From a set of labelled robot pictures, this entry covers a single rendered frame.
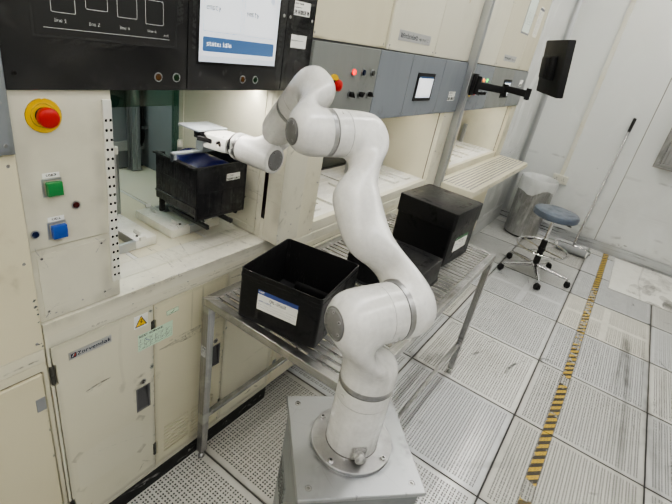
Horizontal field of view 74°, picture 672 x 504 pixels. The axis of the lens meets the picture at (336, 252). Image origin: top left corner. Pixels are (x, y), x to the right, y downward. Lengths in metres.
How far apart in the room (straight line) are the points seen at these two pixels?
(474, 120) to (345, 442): 3.59
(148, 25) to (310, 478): 1.04
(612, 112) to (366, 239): 4.52
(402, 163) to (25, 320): 2.25
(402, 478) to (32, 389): 0.91
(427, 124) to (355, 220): 1.99
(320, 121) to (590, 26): 4.55
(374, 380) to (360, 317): 0.17
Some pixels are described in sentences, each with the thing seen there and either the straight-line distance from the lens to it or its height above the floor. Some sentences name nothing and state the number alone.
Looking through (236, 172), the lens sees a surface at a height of 1.12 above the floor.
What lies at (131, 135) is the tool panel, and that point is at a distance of 2.21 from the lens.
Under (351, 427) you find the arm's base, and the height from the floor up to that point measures 0.86.
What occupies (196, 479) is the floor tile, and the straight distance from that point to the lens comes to 1.97.
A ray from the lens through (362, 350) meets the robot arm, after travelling 0.82.
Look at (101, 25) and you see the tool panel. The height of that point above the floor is 1.53.
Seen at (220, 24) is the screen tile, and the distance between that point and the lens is 1.29.
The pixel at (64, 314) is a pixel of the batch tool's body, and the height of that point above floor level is 0.87.
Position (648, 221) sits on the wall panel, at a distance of 5.37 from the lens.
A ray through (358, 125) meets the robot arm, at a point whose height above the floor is 1.43.
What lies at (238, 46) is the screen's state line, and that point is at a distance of 1.34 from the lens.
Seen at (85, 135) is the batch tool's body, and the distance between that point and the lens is 1.13.
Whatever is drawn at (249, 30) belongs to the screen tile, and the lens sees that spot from 1.36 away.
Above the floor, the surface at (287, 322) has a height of 0.81.
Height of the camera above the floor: 1.60
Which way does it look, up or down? 26 degrees down
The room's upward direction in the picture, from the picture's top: 11 degrees clockwise
